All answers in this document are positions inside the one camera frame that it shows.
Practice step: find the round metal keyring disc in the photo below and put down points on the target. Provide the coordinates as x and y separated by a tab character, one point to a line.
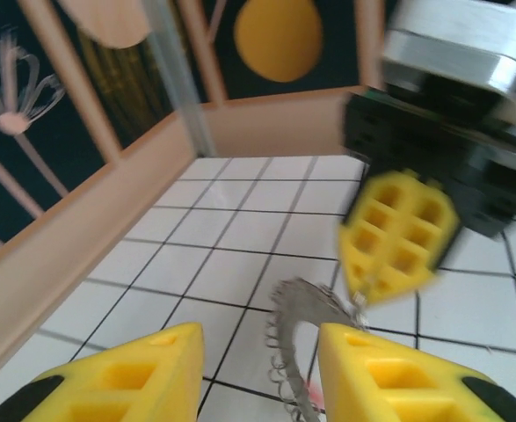
319	301

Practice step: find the aluminium corner post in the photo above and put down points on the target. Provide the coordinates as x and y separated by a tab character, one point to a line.
183	88

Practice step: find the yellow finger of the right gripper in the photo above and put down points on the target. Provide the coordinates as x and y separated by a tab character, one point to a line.
398	237

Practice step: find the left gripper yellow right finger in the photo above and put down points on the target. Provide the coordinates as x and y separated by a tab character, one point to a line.
394	382

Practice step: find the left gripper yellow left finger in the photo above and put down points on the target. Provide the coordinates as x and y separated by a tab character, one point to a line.
121	378

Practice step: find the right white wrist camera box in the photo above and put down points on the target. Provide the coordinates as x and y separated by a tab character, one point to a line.
451	39

